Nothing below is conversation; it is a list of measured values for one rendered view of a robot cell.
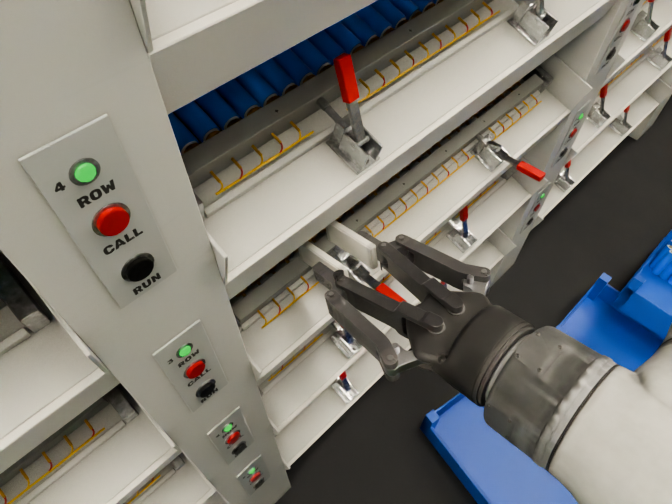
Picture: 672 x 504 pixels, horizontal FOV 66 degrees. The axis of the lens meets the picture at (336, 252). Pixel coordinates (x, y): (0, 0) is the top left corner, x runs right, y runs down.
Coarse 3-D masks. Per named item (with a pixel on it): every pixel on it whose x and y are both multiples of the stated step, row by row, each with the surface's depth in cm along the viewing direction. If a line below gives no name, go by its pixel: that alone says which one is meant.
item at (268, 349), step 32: (544, 64) 76; (544, 96) 78; (576, 96) 75; (512, 128) 74; (544, 128) 75; (448, 192) 67; (480, 192) 73; (384, 224) 63; (416, 224) 64; (320, 288) 58; (288, 320) 56; (320, 320) 57; (256, 352) 54; (288, 352) 55
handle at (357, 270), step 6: (360, 264) 57; (354, 270) 58; (360, 270) 58; (360, 276) 57; (366, 276) 57; (366, 282) 57; (372, 282) 57; (378, 282) 57; (378, 288) 56; (384, 288) 56; (390, 288) 56; (384, 294) 55; (390, 294) 55; (396, 294) 55; (396, 300) 55; (402, 300) 55
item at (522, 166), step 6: (498, 150) 68; (498, 156) 68; (504, 156) 68; (510, 156) 68; (510, 162) 67; (516, 162) 67; (522, 162) 67; (516, 168) 67; (522, 168) 66; (528, 168) 66; (534, 168) 66; (528, 174) 66; (534, 174) 66; (540, 174) 65; (540, 180) 66
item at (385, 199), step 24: (528, 96) 76; (480, 120) 70; (456, 144) 68; (432, 168) 65; (384, 192) 62; (360, 216) 60; (288, 264) 56; (264, 288) 55; (288, 288) 56; (240, 312) 53
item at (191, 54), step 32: (160, 0) 24; (192, 0) 24; (224, 0) 24; (256, 0) 25; (288, 0) 26; (320, 0) 28; (352, 0) 31; (160, 32) 23; (192, 32) 23; (224, 32) 25; (256, 32) 27; (288, 32) 29; (160, 64) 23; (192, 64) 25; (224, 64) 27; (256, 64) 29; (192, 96) 27
